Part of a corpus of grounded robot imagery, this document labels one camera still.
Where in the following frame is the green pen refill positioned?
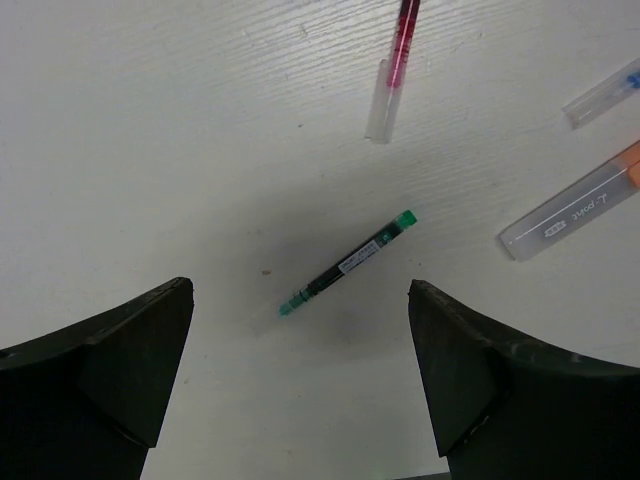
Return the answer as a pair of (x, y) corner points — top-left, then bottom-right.
(278, 210), (417, 317)

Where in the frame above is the red pen refill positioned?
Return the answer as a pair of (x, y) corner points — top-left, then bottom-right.
(365, 0), (421, 144)

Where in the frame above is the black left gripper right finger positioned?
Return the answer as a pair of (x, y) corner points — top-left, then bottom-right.
(408, 280), (639, 479)

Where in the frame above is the blue pen refill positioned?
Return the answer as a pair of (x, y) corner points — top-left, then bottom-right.
(562, 59), (639, 129)

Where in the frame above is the orange cap highlighter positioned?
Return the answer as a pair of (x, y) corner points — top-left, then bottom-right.
(498, 143), (639, 262)

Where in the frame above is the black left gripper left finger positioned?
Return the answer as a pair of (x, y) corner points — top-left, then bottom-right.
(1, 277), (194, 479)

